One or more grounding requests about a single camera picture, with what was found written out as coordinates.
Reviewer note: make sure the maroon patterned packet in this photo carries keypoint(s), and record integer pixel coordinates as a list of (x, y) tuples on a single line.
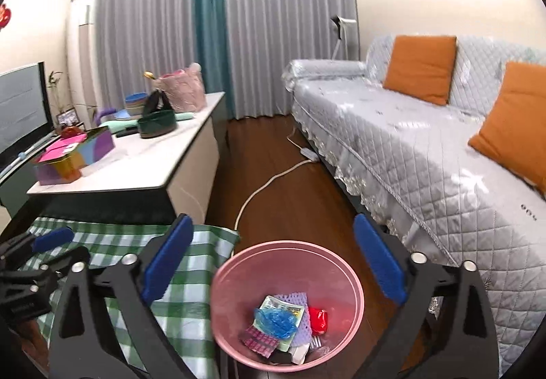
[(258, 342)]

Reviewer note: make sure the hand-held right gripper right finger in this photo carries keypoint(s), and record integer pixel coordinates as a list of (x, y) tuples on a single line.
[(381, 263)]

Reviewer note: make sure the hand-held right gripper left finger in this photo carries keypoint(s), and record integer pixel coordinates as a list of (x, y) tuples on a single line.
[(166, 263)]

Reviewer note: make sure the blue plastic lid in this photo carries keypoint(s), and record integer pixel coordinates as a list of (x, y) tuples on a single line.
[(121, 115)]

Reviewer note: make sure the red plastic bag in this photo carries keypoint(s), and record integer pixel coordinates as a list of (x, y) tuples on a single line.
[(318, 319)]

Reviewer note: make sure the blue plastic bag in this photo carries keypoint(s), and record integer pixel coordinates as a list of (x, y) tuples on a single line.
[(275, 321)]

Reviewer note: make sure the white floor stand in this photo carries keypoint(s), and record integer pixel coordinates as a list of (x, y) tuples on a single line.
[(341, 22)]

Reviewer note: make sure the pink plastic bin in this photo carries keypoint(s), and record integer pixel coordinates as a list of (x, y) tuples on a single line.
[(256, 268)]

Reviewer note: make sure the colourful tin box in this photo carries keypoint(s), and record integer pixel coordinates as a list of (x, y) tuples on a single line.
[(94, 148)]

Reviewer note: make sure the green printed packet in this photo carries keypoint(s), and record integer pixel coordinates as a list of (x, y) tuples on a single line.
[(277, 304)]

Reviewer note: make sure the green checked tablecloth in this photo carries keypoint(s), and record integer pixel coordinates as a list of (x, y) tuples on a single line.
[(192, 276)]

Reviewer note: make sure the white standing air conditioner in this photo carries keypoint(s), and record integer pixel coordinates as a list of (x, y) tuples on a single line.
[(83, 54)]

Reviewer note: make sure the orange cushion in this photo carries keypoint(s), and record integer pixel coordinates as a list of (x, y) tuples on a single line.
[(420, 67), (512, 127)]

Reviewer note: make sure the white top coffee table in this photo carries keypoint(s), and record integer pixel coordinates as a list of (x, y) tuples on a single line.
[(140, 161)]

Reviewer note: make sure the red knot wall decoration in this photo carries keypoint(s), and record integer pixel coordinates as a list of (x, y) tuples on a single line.
[(4, 16)]

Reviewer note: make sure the teal curtain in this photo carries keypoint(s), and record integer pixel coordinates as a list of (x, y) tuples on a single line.
[(211, 20)]

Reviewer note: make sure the mint green cloth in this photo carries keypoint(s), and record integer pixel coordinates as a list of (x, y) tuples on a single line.
[(185, 116)]

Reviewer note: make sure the grey curtain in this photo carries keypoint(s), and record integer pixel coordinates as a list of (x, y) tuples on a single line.
[(290, 12), (145, 20)]

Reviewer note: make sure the dark green round tin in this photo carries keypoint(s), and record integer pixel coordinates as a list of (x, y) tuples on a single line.
[(158, 123)]

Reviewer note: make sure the yellow flower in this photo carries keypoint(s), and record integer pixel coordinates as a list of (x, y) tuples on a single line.
[(149, 75)]

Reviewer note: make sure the sofa with grey quilted cover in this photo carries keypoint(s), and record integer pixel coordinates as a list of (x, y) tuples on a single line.
[(405, 148)]

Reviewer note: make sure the pink quilted bag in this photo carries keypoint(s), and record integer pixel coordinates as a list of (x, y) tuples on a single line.
[(183, 88)]

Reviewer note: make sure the white rod with blue tip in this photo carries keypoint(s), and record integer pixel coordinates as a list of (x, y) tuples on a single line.
[(21, 156)]

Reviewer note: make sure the photo frame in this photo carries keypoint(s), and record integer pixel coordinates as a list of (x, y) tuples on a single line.
[(67, 118)]

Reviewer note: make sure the white power strip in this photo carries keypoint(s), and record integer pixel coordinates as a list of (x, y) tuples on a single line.
[(309, 154)]

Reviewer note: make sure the bamboo plant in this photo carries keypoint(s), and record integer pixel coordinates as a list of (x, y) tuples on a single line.
[(55, 82)]

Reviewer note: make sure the stack of coloured bowls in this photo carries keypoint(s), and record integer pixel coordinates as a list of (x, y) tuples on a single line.
[(134, 101)]

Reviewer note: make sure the pink paper card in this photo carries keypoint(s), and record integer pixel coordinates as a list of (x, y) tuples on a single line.
[(59, 148)]

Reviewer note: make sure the television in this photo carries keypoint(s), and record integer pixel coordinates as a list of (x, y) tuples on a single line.
[(21, 106)]

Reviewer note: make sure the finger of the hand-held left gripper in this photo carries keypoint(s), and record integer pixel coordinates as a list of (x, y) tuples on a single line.
[(64, 260), (53, 238)]

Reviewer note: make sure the purple plastic scoop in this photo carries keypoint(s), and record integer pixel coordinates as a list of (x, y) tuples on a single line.
[(102, 113)]

